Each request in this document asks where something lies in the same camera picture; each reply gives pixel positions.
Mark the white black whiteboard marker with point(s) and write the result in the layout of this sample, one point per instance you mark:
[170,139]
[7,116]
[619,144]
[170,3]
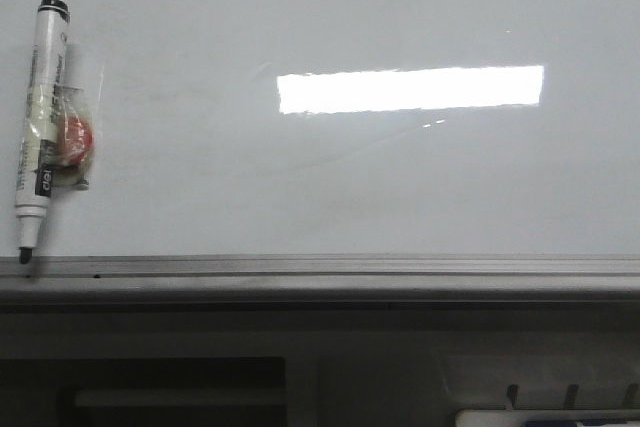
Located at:
[35,178]

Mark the red round magnet under tape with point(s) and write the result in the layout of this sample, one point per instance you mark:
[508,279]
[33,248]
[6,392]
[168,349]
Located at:
[75,142]

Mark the white marker tray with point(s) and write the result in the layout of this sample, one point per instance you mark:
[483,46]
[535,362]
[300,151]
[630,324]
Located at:
[487,418]

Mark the white whiteboard with aluminium frame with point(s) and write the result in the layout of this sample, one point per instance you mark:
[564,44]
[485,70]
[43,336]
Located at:
[338,150]

